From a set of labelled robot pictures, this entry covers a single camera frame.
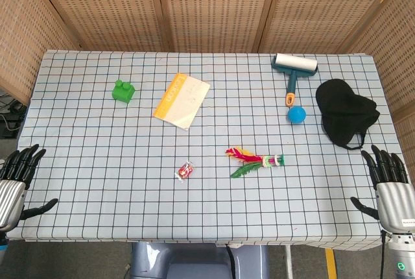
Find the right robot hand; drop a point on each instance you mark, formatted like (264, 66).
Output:
(393, 201)

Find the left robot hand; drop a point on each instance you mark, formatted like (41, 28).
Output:
(11, 188)

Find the colourful feather toy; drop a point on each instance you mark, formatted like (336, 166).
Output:
(256, 161)

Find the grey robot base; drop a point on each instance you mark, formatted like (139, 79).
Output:
(199, 261)

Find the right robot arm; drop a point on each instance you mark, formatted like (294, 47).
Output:
(399, 256)

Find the black baseball cap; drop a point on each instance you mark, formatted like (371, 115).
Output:
(346, 110)

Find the blue ball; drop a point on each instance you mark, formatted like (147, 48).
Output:
(296, 115)

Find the green toy building block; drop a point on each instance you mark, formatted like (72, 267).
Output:
(123, 90)

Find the teal lint roller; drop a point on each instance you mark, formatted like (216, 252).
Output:
(294, 69)

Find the red wrapped candy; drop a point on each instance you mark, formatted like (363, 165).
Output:
(185, 171)

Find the yellow and white booklet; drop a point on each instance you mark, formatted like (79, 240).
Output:
(181, 100)

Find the blue checked tablecloth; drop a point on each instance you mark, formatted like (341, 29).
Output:
(201, 149)

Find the woven folding screen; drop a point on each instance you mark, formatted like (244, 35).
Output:
(207, 8)

